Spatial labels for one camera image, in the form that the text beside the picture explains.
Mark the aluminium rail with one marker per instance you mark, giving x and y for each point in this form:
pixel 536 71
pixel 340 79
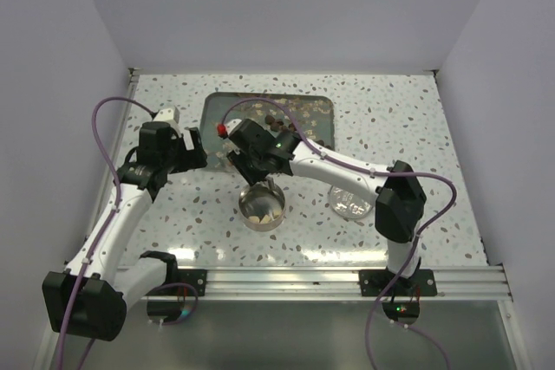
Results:
pixel 341 284

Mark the round metal tin lid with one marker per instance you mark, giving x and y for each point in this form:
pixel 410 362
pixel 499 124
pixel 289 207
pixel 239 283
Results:
pixel 348 205

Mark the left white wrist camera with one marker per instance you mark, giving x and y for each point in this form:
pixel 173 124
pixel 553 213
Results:
pixel 171 116

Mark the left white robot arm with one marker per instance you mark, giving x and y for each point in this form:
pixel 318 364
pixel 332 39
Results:
pixel 91 297

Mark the black base bracket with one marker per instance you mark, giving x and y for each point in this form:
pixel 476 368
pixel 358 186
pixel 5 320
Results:
pixel 373 281
pixel 188 282

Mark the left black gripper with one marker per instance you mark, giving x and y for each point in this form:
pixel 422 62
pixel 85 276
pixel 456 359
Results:
pixel 193 158

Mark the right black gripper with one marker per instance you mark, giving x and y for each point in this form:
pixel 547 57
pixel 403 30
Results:
pixel 238 157

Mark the right black base bracket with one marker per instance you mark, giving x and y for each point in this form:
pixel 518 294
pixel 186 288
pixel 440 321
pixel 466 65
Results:
pixel 373 281

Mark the left black base bracket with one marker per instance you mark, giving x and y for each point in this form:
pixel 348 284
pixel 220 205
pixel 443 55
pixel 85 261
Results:
pixel 188 282

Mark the round metal tin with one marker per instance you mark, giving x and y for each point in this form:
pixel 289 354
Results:
pixel 258 200

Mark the floral teal tray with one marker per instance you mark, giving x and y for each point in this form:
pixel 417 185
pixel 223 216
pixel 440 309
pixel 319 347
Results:
pixel 314 114

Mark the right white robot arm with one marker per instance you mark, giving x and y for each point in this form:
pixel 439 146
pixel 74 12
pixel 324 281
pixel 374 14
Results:
pixel 394 191

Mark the white square chocolate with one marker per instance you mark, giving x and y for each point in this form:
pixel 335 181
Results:
pixel 265 219

